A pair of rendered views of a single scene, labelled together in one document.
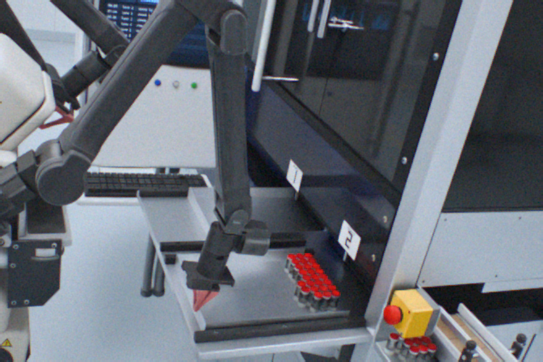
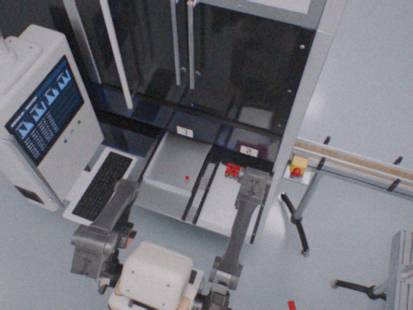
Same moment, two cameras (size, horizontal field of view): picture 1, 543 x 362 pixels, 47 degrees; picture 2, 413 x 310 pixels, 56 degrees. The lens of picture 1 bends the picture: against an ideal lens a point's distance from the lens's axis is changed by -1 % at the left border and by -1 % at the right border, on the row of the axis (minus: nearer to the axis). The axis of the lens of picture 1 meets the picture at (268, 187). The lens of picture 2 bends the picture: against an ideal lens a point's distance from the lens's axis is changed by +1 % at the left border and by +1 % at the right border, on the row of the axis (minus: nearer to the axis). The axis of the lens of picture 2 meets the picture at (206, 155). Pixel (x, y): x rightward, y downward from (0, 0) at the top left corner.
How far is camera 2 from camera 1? 1.34 m
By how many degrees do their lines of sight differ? 46
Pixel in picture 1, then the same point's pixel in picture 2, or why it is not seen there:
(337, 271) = (236, 156)
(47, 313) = (57, 254)
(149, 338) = not seen: hidden behind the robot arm
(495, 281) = not seen: hidden behind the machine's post
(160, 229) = (166, 209)
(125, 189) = (105, 200)
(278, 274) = (226, 181)
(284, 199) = (169, 133)
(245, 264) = (212, 190)
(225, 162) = not seen: hidden behind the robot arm
